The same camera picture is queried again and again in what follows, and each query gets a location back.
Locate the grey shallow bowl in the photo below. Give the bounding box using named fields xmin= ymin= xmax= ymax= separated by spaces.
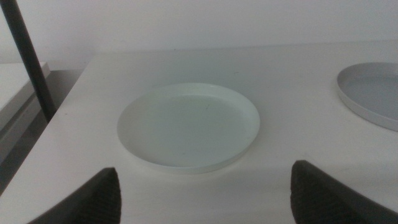
xmin=336 ymin=62 xmax=398 ymax=133

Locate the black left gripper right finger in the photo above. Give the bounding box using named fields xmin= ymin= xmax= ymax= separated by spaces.
xmin=290 ymin=159 xmax=398 ymax=224

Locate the white side table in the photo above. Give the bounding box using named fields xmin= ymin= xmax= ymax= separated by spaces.
xmin=0 ymin=61 xmax=52 ymax=162

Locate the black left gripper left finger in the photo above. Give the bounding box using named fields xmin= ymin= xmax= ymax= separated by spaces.
xmin=27 ymin=167 xmax=123 ymax=224

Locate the black slanted pole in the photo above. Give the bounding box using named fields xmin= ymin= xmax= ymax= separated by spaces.
xmin=0 ymin=0 xmax=58 ymax=123

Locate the white shallow bowl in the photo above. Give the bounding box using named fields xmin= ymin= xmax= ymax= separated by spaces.
xmin=116 ymin=82 xmax=261 ymax=175

